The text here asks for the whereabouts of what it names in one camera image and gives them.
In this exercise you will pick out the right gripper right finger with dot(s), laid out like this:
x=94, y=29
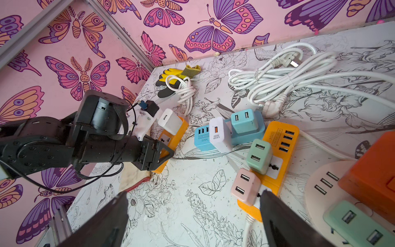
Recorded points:
x=284, y=228

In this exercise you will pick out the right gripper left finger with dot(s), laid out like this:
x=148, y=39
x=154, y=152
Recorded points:
x=105, y=229

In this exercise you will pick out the orange cube socket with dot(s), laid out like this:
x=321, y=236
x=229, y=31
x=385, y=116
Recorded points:
x=371, y=179

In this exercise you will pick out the beige cotton glove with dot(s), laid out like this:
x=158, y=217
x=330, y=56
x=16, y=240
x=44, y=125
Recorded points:
x=132, y=177

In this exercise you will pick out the yellow power strip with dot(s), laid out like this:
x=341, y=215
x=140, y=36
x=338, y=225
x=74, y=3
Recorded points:
x=283, y=138
x=171, y=141

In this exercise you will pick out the teal usb charger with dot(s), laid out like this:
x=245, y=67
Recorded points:
x=244, y=121

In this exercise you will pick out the green usb charger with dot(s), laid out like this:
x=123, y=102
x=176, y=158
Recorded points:
x=259, y=156

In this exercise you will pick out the round beige power strip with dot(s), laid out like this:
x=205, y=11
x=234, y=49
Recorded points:
x=322, y=191

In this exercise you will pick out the white usb charger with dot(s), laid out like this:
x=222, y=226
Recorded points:
x=220, y=135

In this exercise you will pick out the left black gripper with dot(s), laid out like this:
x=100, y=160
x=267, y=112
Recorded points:
x=154, y=153

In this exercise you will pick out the pink usb charger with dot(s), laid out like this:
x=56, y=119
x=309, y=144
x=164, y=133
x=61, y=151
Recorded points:
x=246, y=187

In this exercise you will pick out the blue power strip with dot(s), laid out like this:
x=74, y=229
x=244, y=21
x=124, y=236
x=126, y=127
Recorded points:
x=201, y=135

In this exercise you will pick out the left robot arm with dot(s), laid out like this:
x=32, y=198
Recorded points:
x=97, y=133

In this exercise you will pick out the aluminium frame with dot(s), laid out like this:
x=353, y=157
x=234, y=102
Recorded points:
x=60, y=19

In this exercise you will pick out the white charger plug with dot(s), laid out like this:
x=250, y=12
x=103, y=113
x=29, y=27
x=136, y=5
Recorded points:
x=170, y=122

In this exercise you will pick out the green charger on round strip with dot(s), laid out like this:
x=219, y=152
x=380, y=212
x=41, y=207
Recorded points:
x=357, y=228

